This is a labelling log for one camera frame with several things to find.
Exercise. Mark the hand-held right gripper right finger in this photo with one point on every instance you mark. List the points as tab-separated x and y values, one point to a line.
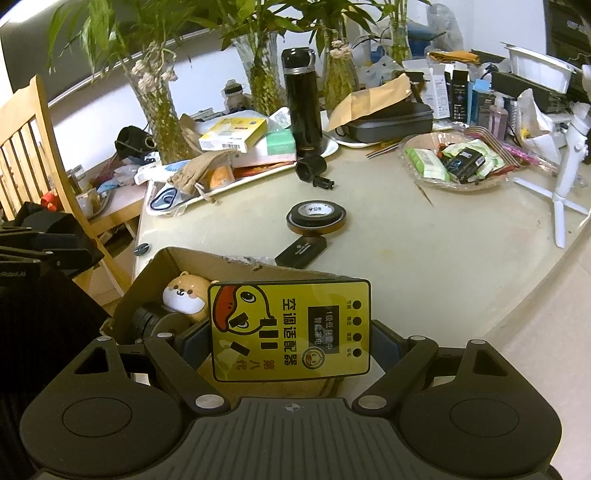
385	346

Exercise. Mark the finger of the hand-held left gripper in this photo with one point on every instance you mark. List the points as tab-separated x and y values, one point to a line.
51	249

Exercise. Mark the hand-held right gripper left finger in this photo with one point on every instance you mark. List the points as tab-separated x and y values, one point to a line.
196	344

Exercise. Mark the shiba dog plush toy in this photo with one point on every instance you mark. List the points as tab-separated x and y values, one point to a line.
184	295

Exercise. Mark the brown cardboard box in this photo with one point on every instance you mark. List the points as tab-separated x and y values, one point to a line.
147	281

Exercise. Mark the yellow duck-print device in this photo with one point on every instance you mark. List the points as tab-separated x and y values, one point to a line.
286	323

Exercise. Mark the small black box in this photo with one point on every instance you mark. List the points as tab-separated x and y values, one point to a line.
300	251

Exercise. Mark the black tape roll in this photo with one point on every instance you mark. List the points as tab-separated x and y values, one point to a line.
300	221

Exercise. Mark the wooden side table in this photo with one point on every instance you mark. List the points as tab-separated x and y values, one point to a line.
120	198

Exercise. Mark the dark green round cap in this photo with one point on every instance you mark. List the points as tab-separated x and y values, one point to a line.
141	249

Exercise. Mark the blue goggles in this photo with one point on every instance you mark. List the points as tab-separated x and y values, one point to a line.
159	201

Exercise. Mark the white tube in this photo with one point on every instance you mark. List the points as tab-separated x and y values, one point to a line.
152	173

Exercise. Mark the wooden chair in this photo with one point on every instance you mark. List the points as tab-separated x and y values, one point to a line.
37	120

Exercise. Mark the thin wooden skewer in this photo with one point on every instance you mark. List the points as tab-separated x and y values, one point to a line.
424	193

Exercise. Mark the orange packet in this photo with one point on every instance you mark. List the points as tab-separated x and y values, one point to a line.
221	176

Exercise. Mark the glass vase with dried flowers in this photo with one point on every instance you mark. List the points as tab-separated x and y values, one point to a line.
161	120

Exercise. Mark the small black connector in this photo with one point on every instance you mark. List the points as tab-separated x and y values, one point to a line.
323	182

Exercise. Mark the glass bowl of packets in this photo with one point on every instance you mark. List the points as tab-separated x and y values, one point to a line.
461	185

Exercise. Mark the red booklet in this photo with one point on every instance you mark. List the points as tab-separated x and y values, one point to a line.
263	170

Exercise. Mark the green packet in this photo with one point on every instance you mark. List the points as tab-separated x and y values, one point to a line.
427	164

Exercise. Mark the pair of wooden chopsticks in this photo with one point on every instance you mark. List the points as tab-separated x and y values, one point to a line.
383	150

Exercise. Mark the black packet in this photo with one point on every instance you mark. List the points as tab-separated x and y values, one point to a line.
464	162

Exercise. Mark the white plate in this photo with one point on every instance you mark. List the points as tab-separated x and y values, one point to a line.
360	144

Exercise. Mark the white tray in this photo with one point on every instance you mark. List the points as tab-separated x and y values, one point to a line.
330	147

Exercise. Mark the yellow and white box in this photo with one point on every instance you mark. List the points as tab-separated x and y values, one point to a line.
233	131

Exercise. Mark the green tissue pack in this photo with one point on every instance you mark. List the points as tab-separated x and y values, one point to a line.
277	141

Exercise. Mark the black zip case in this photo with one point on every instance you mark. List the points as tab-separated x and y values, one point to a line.
392	124

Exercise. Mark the pink straw pack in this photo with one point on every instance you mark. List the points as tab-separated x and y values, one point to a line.
531	154

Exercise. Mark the clear wrapped pack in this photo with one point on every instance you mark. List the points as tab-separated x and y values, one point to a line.
279	117

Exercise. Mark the brown paper envelope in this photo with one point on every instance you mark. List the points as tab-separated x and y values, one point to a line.
369	99

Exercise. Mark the pink liquid bottle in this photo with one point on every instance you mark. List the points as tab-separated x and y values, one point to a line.
498	120

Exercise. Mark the black thermos bottle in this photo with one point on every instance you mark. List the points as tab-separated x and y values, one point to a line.
302	106

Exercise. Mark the white gimbal tripod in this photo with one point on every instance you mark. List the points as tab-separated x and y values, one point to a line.
570	170

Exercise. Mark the row of product boxes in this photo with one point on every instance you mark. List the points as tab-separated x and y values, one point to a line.
438	92

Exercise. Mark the glass vase with bamboo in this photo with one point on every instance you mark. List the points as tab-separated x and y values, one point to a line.
339	78
263	87
399	41

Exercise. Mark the white plastic bag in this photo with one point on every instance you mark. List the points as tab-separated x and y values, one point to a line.
531	120

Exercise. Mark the brown folded cloth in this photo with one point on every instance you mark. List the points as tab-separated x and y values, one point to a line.
455	57

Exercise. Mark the white plastic food container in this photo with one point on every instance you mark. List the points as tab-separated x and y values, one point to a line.
540	69

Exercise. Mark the black cabinet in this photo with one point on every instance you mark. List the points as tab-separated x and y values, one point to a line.
568	23

